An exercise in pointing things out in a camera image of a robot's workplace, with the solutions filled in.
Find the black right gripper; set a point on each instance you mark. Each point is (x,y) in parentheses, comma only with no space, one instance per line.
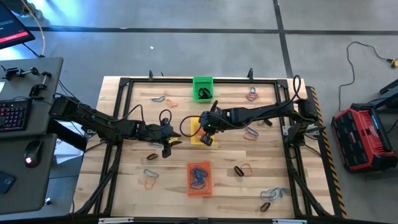
(219,119)

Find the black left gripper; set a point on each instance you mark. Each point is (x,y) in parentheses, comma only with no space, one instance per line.
(155,132)

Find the black rubber band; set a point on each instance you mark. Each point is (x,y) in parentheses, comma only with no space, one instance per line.
(269,123)
(200,92)
(148,156)
(236,171)
(207,97)
(262,208)

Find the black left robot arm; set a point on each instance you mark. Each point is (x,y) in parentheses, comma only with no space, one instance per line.
(102,124)

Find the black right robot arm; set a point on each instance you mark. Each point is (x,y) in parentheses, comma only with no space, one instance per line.
(264,112)

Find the yellow plastic basket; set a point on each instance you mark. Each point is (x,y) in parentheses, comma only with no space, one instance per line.
(193,141)

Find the green plastic basket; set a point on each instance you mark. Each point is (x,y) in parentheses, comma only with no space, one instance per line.
(195,99)

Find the orange plastic basket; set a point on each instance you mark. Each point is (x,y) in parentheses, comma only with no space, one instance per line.
(189,194)

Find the white paper sheet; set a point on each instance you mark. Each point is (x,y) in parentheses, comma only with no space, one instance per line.
(66,149)

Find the black computer mouse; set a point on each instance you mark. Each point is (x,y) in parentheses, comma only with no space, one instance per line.
(34,149)

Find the yellow black hazard strip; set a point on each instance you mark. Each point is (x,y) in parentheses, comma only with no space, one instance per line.
(334,174)

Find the black desk clamp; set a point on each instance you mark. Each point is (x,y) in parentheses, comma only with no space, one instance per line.
(34,91)
(34,71)

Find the grey side desk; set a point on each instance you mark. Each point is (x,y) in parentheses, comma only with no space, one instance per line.
(12,90)
(31,186)

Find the red black power station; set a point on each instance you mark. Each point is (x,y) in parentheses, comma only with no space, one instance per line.
(357,140)

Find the backlit black keyboard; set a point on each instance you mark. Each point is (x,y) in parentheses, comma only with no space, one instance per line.
(12,116)

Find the black flat device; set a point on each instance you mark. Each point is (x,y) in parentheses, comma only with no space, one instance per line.
(6,183)

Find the black floor equipment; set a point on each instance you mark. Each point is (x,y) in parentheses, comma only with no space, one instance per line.
(390,93)

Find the black monitor red stripe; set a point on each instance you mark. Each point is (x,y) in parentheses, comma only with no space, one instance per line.
(12,28)

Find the black aluminium table frame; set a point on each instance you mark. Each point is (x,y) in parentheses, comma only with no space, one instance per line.
(155,80)

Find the black frame clamp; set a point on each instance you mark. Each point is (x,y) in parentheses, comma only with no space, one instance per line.
(151,75)
(250,74)

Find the silver edge bracket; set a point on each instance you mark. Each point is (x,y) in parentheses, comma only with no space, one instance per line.
(289,221)
(115,220)

